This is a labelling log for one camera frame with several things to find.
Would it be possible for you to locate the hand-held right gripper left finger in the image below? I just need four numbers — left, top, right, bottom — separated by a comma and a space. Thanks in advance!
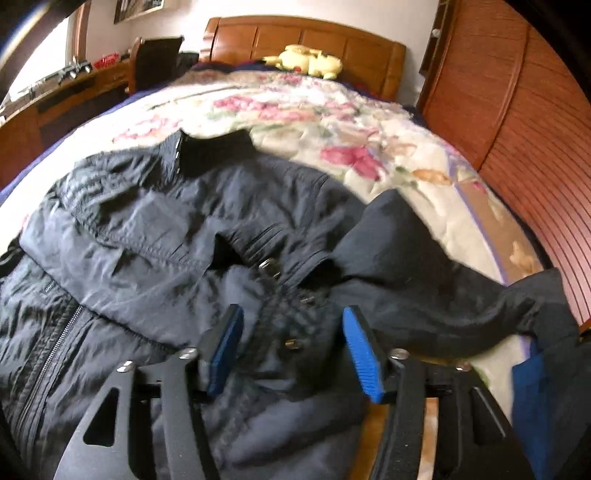
53, 304, 245, 480

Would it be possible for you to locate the wooden desk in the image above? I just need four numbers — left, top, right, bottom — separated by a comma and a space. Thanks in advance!
0, 58, 134, 190

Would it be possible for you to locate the dark navy jacket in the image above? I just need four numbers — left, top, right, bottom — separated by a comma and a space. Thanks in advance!
0, 129, 580, 480

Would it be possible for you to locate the floral blanket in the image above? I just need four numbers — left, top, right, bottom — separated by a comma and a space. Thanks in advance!
0, 69, 555, 480

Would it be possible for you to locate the grey desk toy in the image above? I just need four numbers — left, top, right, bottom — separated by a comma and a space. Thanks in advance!
58, 59, 93, 85

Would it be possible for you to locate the wooden bed headboard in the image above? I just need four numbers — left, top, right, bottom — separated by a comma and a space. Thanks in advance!
199, 15, 407, 102

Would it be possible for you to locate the framed wall picture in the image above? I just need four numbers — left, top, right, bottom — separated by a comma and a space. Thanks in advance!
114, 0, 165, 24

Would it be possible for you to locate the dark wooden chair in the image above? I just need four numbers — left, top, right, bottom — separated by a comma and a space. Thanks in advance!
127, 36, 185, 95

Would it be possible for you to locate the wooden slatted wardrobe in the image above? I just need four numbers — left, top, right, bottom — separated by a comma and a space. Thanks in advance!
418, 0, 591, 324

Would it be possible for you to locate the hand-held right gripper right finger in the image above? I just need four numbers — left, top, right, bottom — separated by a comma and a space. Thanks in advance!
342, 305, 536, 480

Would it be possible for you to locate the blue folded garment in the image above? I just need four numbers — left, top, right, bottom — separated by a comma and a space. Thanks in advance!
512, 342, 591, 480

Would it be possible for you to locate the yellow plush toy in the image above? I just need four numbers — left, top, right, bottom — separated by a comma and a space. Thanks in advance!
262, 44, 345, 81

